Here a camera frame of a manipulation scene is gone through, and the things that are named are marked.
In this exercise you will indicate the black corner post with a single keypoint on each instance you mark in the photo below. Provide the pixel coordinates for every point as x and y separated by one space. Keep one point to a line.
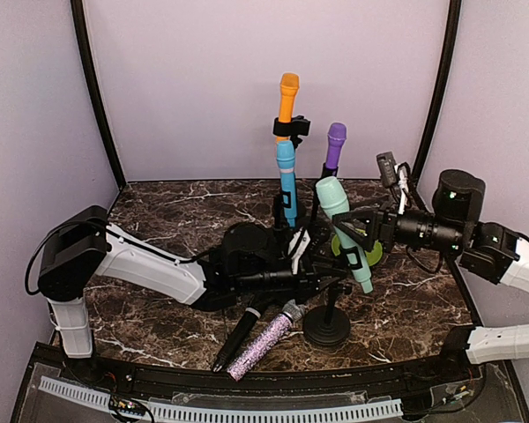
94 91
442 76

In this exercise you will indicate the black front table rail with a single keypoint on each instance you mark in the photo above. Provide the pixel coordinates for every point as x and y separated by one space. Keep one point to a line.
408 378

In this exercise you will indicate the black round-base stand blue mic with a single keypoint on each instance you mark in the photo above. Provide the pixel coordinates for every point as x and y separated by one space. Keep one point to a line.
280 223

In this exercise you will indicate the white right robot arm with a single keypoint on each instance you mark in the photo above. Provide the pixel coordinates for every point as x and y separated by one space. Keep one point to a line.
453 229

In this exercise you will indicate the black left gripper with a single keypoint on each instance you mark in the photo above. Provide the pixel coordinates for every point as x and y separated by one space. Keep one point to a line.
309 274

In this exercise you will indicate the orange microphone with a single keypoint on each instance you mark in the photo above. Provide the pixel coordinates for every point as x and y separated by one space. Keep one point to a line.
289 86

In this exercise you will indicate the glitter purple silver-head microphone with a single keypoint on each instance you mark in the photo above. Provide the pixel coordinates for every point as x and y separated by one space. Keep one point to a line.
282 323

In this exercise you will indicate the black round-base stand mint mic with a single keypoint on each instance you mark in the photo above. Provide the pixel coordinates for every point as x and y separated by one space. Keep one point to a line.
327 325

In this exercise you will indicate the lime green plate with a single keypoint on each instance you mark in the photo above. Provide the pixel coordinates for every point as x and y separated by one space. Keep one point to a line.
373 257

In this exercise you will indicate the left black corner post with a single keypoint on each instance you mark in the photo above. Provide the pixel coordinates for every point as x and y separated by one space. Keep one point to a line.
94 91

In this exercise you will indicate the blue microphone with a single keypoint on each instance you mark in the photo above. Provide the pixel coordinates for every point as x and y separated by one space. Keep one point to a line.
285 156

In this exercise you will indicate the mint green microphone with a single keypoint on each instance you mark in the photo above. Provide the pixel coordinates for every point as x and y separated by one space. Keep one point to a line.
334 203

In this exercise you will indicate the right black corner post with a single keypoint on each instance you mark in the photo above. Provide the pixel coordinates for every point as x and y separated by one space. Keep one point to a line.
442 76

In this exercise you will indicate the black round-base stand purple mic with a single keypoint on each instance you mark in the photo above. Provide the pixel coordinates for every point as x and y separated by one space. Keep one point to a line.
326 172

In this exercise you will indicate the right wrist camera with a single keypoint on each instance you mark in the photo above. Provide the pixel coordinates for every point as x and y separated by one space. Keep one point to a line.
395 178

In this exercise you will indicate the black handheld microphone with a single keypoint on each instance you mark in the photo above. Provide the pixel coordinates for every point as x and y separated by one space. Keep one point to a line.
236 338

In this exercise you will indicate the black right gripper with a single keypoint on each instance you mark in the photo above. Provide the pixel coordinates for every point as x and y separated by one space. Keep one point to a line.
382 224

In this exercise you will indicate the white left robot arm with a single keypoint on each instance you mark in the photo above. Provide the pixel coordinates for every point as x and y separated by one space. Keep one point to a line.
274 263

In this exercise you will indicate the white slotted cable duct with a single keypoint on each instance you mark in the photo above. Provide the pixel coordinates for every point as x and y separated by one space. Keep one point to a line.
185 407

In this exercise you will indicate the black round-base stand orange mic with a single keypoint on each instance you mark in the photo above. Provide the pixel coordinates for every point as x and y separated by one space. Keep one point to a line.
293 131

